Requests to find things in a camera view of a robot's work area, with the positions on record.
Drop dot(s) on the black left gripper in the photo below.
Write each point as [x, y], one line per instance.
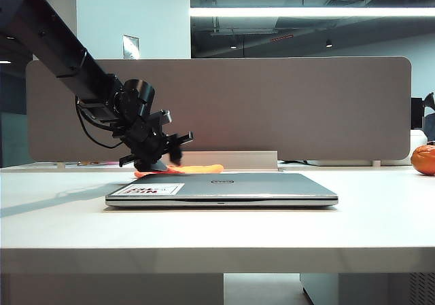
[146, 140]

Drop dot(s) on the orange rag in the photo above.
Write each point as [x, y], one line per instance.
[204, 168]

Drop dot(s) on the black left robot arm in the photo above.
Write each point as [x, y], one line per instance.
[51, 30]

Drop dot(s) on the silver Dell laptop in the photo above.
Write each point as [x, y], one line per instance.
[238, 186]

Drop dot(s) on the white Nice Try sticker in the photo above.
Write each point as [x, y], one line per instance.
[149, 189]

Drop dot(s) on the grey desk divider panel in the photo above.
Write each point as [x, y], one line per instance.
[272, 108]

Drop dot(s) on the poster on pillar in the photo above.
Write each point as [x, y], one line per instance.
[131, 47]

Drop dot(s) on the red ceiling sign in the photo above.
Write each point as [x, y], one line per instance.
[282, 38]

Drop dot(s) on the black ceiling spotlight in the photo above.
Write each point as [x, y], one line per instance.
[329, 43]

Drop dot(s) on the orange tangerine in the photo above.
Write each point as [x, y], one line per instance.
[425, 160]

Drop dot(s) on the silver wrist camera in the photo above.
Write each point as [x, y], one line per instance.
[166, 116]

